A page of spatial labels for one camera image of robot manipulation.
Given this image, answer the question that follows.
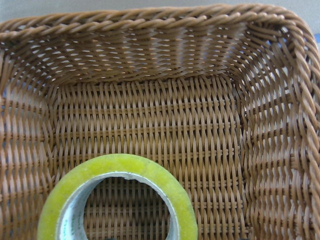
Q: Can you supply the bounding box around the brown wicker basket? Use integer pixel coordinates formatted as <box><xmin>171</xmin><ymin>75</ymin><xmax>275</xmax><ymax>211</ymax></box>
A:
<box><xmin>0</xmin><ymin>4</ymin><xmax>320</xmax><ymax>240</ymax></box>

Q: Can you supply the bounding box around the yellow tape roll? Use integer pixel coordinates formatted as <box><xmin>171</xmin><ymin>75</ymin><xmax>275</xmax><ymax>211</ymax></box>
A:
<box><xmin>36</xmin><ymin>153</ymin><xmax>198</xmax><ymax>240</ymax></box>

